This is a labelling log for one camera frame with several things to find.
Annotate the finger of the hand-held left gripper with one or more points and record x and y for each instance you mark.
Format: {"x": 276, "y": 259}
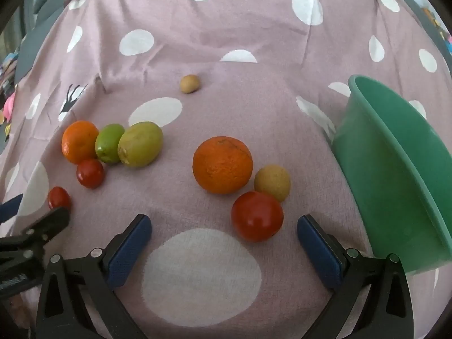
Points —
{"x": 10, "y": 207}
{"x": 49, "y": 226}

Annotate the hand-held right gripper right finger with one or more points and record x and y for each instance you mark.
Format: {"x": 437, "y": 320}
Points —
{"x": 317, "y": 250}

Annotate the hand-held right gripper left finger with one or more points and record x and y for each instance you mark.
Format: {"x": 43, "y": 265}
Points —
{"x": 129, "y": 250}

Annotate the small red tomato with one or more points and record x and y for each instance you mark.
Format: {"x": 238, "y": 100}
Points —
{"x": 90, "y": 173}
{"x": 59, "y": 197}

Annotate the large red tomato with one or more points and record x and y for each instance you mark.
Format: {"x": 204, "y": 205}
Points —
{"x": 257, "y": 216}

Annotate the small orange mandarin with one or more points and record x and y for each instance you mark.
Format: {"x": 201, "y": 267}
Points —
{"x": 79, "y": 142}

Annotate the green plastic bowl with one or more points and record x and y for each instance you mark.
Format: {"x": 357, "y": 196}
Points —
{"x": 388, "y": 183}

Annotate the green lime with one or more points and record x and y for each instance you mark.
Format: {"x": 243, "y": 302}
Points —
{"x": 107, "y": 143}

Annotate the yellow-green kiwi fruit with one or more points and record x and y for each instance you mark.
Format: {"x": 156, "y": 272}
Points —
{"x": 140, "y": 144}

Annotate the large orange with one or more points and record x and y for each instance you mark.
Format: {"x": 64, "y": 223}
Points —
{"x": 222, "y": 165}

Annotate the large tan round fruit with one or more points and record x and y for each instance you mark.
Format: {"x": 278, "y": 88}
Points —
{"x": 272, "y": 182}

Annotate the pink toy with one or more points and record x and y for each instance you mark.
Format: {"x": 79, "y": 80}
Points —
{"x": 9, "y": 105}

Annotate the small tan round fruit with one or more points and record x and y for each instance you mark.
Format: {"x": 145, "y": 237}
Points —
{"x": 190, "y": 83}

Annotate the pink polka dot blanket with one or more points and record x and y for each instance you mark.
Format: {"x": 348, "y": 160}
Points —
{"x": 229, "y": 60}

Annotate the colourful printed cloth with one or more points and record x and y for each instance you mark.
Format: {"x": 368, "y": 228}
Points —
{"x": 438, "y": 24}

